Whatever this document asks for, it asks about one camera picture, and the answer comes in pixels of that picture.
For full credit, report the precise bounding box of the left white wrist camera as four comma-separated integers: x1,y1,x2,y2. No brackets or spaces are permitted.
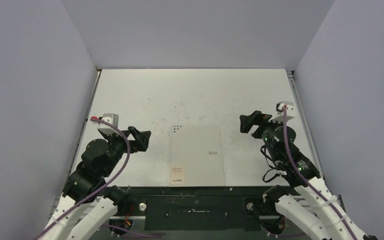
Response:
90,113,119,136

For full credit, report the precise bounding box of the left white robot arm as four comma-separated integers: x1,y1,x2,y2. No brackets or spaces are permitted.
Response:
36,123,152,240

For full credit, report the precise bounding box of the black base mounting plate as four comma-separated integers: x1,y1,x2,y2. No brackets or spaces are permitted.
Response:
110,186,280,232

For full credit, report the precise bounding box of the aluminium frame rail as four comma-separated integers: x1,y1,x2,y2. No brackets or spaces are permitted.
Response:
44,195,352,240

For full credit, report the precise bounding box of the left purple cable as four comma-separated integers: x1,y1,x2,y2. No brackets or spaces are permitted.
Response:
32,116,165,240

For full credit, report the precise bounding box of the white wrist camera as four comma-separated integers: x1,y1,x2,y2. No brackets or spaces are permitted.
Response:
268,101,296,124
90,113,119,136

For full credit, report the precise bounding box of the purple cable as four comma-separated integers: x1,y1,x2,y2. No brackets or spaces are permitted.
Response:
32,116,165,240
261,105,360,240

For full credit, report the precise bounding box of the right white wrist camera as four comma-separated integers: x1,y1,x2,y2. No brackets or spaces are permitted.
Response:
268,101,296,124

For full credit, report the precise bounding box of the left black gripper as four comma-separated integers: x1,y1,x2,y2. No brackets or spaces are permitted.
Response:
101,125,151,177

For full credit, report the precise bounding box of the cream and black file folder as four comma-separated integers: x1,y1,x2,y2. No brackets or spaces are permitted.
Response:
169,124,226,188

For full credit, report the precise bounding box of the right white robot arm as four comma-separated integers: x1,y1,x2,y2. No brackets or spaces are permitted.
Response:
239,106,376,240

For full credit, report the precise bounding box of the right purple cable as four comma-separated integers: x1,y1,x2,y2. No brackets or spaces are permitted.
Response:
261,105,360,240

